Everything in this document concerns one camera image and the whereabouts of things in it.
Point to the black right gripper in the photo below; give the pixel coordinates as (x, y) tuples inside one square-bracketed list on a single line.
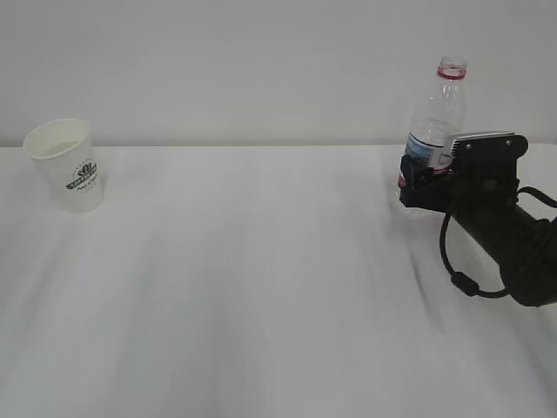
[(420, 188)]

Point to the clear plastic water bottle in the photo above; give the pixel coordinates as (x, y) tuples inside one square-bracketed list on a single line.
[(438, 114)]

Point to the white paper coffee cup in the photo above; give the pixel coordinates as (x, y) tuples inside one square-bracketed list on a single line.
[(63, 154)]

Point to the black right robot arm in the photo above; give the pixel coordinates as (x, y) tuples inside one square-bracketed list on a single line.
[(523, 247)]

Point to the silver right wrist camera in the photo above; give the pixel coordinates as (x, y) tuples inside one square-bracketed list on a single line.
[(486, 155)]

